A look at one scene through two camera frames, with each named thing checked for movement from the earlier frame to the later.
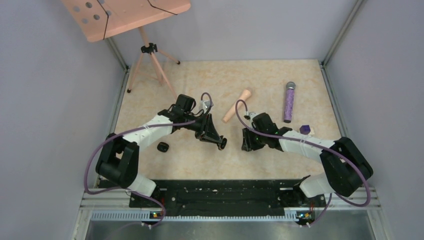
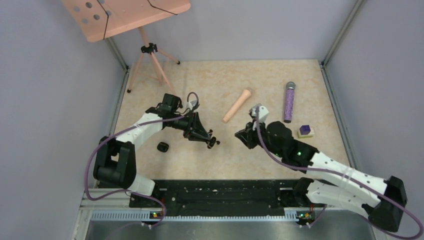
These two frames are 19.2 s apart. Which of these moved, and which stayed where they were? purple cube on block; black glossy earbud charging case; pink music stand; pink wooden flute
Moved: black glossy earbud charging case
Stayed: pink wooden flute; pink music stand; purple cube on block
